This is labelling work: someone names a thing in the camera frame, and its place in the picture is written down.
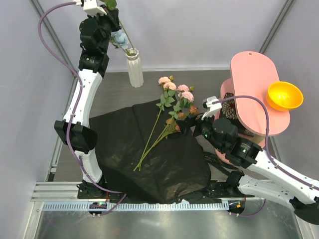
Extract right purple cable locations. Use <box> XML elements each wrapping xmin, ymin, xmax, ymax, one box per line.
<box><xmin>213</xmin><ymin>95</ymin><xmax>319</xmax><ymax>217</ymax></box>

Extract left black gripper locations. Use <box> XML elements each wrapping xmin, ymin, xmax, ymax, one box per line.
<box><xmin>87</xmin><ymin>5</ymin><xmax>122</xmax><ymax>53</ymax></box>

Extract peach artificial flower stem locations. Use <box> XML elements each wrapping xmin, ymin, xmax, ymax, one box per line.
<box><xmin>101</xmin><ymin>0</ymin><xmax>135</xmax><ymax>49</ymax></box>

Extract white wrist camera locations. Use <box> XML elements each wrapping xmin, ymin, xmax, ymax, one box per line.
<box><xmin>73</xmin><ymin>0</ymin><xmax>107</xmax><ymax>16</ymax></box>
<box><xmin>201</xmin><ymin>96</ymin><xmax>222</xmax><ymax>120</ymax></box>

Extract aluminium frame rail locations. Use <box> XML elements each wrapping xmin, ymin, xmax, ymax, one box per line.
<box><xmin>31</xmin><ymin>176</ymin><xmax>303</xmax><ymax>202</ymax></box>

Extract orange plastic bowl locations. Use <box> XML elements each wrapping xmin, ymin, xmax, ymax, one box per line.
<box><xmin>267</xmin><ymin>81</ymin><xmax>304</xmax><ymax>112</ymax></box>

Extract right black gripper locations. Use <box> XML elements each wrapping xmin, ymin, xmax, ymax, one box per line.
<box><xmin>176</xmin><ymin>109</ymin><xmax>225</xmax><ymax>152</ymax></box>

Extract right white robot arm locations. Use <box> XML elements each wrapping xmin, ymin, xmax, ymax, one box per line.
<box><xmin>176</xmin><ymin>115</ymin><xmax>319</xmax><ymax>225</ymax></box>

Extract white ribbed ceramic vase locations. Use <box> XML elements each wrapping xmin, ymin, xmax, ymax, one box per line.
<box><xmin>126</xmin><ymin>48</ymin><xmax>144</xmax><ymax>88</ymax></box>

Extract black floral patterned box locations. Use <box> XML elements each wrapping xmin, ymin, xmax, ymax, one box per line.
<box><xmin>219</xmin><ymin>99</ymin><xmax>254</xmax><ymax>136</ymax></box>

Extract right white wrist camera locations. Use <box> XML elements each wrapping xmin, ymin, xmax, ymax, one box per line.
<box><xmin>201</xmin><ymin>96</ymin><xmax>222</xmax><ymax>120</ymax></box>

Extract pink tiered shelf stand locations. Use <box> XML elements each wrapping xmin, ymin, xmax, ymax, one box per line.
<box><xmin>220</xmin><ymin>51</ymin><xmax>291</xmax><ymax>148</ymax></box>

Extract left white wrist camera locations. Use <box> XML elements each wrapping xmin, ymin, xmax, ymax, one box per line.
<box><xmin>73</xmin><ymin>0</ymin><xmax>107</xmax><ymax>16</ymax></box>

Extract black wrapping paper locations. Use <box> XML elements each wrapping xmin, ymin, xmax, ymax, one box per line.
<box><xmin>89</xmin><ymin>101</ymin><xmax>211</xmax><ymax>204</ymax></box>

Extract blue artificial flower stem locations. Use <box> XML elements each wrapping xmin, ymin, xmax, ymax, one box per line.
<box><xmin>110</xmin><ymin>29</ymin><xmax>133</xmax><ymax>56</ymax></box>

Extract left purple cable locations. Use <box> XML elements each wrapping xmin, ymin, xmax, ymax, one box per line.
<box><xmin>37</xmin><ymin>1</ymin><xmax>128</xmax><ymax>217</ymax></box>

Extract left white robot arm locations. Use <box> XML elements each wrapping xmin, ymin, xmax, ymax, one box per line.
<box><xmin>54</xmin><ymin>9</ymin><xmax>121</xmax><ymax>199</ymax></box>

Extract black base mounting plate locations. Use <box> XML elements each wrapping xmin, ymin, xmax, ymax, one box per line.
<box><xmin>76</xmin><ymin>180</ymin><xmax>244</xmax><ymax>204</ymax></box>

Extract black ribbon gold lettering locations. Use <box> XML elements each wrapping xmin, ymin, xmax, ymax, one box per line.
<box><xmin>204</xmin><ymin>151</ymin><xmax>241</xmax><ymax>176</ymax></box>

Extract white slotted cable duct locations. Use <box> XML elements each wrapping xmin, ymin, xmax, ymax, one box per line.
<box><xmin>42</xmin><ymin>200</ymin><xmax>229</xmax><ymax>212</ymax></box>

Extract purple cable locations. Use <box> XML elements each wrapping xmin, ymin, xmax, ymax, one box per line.
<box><xmin>37</xmin><ymin>1</ymin><xmax>128</xmax><ymax>217</ymax></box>
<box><xmin>213</xmin><ymin>95</ymin><xmax>319</xmax><ymax>217</ymax></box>

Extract artificial flower bouquet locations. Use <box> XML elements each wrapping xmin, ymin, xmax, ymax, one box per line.
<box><xmin>134</xmin><ymin>76</ymin><xmax>198</xmax><ymax>171</ymax></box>

